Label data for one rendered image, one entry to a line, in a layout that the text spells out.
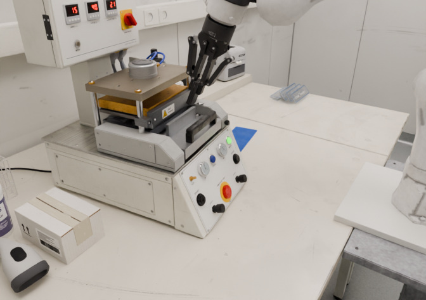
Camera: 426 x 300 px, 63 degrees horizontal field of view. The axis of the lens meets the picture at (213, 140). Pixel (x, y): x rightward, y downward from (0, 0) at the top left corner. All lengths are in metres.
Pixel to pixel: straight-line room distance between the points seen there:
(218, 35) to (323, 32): 2.56
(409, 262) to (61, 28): 1.02
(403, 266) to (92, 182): 0.84
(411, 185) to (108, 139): 0.83
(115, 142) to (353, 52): 2.65
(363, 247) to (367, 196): 0.21
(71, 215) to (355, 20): 2.80
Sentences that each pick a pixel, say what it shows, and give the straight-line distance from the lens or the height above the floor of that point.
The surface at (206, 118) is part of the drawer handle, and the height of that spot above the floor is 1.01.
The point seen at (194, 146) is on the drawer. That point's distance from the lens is 0.93.
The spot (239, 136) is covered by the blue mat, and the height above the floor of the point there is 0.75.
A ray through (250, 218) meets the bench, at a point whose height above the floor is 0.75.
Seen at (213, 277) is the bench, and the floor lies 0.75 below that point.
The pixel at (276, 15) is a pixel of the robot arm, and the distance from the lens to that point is 0.74.
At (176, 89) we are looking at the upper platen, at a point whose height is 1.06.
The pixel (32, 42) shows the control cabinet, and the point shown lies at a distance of 1.05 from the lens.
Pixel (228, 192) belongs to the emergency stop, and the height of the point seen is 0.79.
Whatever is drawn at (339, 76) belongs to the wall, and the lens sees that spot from 3.39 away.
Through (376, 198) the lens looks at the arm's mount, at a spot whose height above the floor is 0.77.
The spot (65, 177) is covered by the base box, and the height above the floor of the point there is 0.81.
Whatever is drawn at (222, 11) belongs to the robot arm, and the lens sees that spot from 0.82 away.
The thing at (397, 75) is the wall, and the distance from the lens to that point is 3.28.
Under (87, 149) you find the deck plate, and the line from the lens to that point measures 1.04.
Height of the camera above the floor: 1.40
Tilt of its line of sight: 27 degrees down
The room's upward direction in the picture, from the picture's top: straight up
